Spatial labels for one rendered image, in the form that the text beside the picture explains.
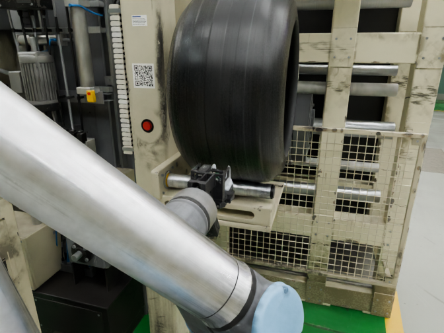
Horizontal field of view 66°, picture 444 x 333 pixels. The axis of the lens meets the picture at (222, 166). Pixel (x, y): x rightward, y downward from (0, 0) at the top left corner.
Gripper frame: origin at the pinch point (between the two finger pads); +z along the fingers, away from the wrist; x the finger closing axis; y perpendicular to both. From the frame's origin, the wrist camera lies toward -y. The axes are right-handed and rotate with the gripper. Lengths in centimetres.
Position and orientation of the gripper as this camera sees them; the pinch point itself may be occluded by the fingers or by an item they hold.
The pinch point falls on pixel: (224, 181)
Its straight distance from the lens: 84.2
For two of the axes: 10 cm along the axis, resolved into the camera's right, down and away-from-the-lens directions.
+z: 2.9, -3.1, 9.0
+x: -9.6, -1.2, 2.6
